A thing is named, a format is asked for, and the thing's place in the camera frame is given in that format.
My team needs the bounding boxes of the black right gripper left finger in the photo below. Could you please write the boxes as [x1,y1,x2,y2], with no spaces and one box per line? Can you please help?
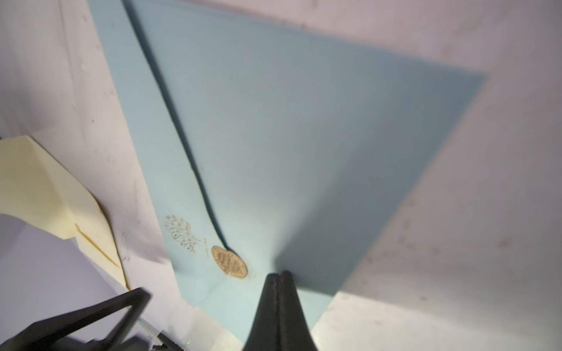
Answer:
[243,273,280,351]

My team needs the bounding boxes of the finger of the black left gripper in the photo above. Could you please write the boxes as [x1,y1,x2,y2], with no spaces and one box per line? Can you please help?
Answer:
[1,288,184,350]

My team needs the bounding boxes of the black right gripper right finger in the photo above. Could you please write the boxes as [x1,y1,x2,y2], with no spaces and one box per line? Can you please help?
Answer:
[278,271,317,351]

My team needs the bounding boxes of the pale yellow envelope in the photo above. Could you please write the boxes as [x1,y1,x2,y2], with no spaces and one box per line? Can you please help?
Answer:
[1,136,128,288]

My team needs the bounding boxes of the light teal envelope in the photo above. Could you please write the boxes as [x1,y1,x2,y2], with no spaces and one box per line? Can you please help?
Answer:
[89,1,484,341]

